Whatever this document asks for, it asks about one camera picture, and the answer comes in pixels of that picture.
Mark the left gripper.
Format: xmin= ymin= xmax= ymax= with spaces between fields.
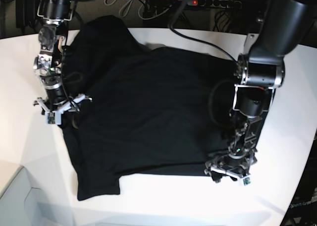
xmin=204 ymin=151 xmax=257 ymax=183

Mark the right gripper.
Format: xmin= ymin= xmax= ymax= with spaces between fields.
xmin=33 ymin=94 xmax=93 ymax=129

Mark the black printed t-shirt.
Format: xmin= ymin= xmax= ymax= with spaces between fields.
xmin=58 ymin=15 xmax=268 ymax=202

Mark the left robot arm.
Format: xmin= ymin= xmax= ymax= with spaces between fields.
xmin=205 ymin=0 xmax=317 ymax=185

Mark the grey plastic bin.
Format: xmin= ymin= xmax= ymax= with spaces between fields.
xmin=0 ymin=168 xmax=43 ymax=226

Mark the black device on floor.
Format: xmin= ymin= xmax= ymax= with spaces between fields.
xmin=15 ymin=0 xmax=40 ymax=29

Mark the black power strip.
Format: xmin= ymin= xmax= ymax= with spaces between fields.
xmin=187 ymin=0 xmax=242 ymax=9

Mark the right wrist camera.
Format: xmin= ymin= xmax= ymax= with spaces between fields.
xmin=45 ymin=112 xmax=62 ymax=125

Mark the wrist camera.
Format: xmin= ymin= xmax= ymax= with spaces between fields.
xmin=45 ymin=112 xmax=62 ymax=125
xmin=239 ymin=175 xmax=251 ymax=186

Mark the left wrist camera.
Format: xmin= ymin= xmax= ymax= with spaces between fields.
xmin=239 ymin=175 xmax=251 ymax=186

